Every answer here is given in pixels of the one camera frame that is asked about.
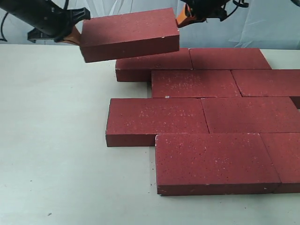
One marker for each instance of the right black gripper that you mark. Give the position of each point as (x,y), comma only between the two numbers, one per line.
(201,10)

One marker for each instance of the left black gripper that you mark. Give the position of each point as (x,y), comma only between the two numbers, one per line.
(50,22)

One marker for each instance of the red brick second row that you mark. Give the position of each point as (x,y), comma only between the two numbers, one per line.
(269,83)
(193,84)

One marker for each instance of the red brick back row right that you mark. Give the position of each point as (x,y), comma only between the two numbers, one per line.
(227,59)

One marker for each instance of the red brick back row left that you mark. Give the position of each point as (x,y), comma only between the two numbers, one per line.
(138,69)

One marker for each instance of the red brick third row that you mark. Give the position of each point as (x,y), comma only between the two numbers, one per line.
(251,115)

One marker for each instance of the red brick front row left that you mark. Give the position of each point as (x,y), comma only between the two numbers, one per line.
(213,164)

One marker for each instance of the red brick front row right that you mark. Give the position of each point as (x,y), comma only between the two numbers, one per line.
(284,151)

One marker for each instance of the white backdrop cloth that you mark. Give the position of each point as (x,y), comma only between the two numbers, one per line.
(265,24)

